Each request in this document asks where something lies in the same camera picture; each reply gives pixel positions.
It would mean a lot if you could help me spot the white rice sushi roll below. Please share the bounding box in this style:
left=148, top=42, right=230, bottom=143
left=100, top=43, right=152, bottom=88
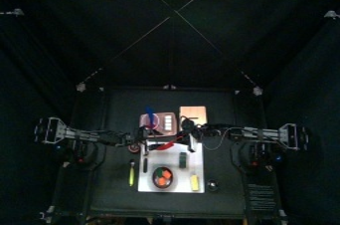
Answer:
left=164, top=114, right=174, bottom=131

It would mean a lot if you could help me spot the red toy cup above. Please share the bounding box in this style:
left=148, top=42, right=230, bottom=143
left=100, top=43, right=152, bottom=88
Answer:
left=140, top=112, right=163, bottom=130

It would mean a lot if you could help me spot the pink plastic tray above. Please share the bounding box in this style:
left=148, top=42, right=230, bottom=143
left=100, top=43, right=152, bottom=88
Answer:
left=139, top=112, right=179, bottom=138

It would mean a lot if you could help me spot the small orange bowl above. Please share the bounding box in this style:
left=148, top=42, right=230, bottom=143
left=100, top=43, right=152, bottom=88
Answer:
left=128, top=142, right=142, bottom=154

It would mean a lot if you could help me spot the wooden box with red inside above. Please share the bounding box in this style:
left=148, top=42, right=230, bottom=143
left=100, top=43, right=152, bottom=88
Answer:
left=178, top=106, right=208, bottom=127

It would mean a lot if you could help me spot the blue toy utensil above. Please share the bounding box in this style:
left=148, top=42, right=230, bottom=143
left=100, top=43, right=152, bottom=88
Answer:
left=146, top=106, right=158, bottom=127

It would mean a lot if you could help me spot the white plastic cutting board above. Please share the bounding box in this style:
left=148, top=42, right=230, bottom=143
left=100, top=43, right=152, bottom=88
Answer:
left=138, top=140, right=206, bottom=194

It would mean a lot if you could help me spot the stainless steel pot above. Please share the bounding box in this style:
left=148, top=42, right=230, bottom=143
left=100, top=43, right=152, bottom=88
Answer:
left=152, top=166, right=175, bottom=189

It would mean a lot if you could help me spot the yellow-green marker left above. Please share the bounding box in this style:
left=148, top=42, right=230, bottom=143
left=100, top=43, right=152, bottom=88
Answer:
left=128, top=158, right=136, bottom=187

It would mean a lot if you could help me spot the yellow egg nigiri toy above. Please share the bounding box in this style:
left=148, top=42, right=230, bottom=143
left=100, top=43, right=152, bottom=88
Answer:
left=190, top=174, right=200, bottom=192

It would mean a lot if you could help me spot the black printed label sheet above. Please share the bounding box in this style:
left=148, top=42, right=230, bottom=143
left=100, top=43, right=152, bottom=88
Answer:
left=244, top=183, right=279, bottom=213

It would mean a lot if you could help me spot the thin diagonal brace wire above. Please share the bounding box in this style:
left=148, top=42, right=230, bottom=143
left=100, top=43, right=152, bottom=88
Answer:
left=79, top=0, right=236, bottom=88
left=123, top=0, right=263, bottom=95

